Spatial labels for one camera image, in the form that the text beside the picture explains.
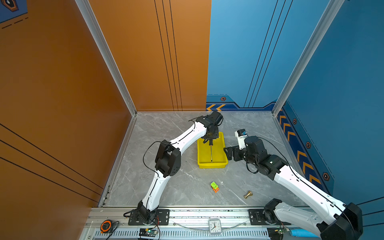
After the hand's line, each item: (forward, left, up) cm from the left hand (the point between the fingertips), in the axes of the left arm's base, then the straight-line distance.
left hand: (215, 134), depth 94 cm
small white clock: (-47, +2, -8) cm, 48 cm away
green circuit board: (-50, +34, -12) cm, 62 cm away
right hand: (-14, -7, +8) cm, 18 cm away
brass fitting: (-33, -17, -9) cm, 38 cm away
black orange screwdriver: (-6, +3, -2) cm, 7 cm away
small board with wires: (-49, -29, -10) cm, 58 cm away
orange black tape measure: (-49, +53, -7) cm, 72 cm away
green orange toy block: (-30, +1, -8) cm, 31 cm away
